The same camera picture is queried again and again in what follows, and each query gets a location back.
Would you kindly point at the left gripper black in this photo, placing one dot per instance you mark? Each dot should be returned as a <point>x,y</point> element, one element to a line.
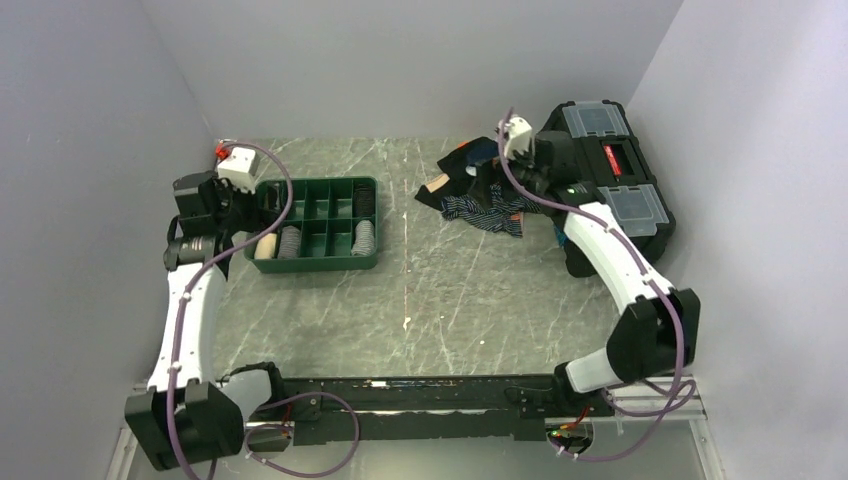
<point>260,219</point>

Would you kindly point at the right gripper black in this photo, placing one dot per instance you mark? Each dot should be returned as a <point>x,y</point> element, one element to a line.
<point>519,158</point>

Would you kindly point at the green divided organizer tray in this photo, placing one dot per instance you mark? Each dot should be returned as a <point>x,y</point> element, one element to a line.
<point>322,209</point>

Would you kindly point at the grey striped underwear orange trim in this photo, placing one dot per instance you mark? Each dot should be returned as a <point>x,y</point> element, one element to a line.
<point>290,240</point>

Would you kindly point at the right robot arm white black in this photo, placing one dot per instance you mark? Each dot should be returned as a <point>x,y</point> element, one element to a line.
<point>649,337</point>

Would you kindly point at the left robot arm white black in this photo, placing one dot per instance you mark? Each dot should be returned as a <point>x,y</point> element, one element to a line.
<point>184,416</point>

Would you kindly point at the dark navy underwear white band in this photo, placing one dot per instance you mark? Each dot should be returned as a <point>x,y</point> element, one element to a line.
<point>479,152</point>

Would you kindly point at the cream rolled underwear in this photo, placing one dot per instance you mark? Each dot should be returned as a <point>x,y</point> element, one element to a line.
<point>266,247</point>

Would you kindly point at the black underwear tan patch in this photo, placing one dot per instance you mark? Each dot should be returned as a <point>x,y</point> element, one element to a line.
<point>452,181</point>

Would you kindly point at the black rolled underwear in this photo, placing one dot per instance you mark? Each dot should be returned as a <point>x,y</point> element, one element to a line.
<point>363,200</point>

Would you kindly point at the grey striped rolled underwear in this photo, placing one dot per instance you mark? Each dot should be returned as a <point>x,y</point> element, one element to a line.
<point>364,239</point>

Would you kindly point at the black toolbox clear lids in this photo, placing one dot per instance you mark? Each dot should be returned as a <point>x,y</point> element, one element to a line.
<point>590,145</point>

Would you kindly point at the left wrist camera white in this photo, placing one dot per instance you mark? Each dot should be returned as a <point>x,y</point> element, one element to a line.
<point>239,166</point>

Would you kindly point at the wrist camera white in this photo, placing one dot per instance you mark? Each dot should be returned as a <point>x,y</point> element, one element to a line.
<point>239,166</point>
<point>518,138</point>

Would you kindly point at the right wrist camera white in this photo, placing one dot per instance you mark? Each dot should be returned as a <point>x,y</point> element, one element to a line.
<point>518,138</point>

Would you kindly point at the aluminium frame rail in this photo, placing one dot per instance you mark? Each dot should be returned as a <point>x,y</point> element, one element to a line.
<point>655,400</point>

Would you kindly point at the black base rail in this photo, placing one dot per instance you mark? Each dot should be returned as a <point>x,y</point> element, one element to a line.
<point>520,407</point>

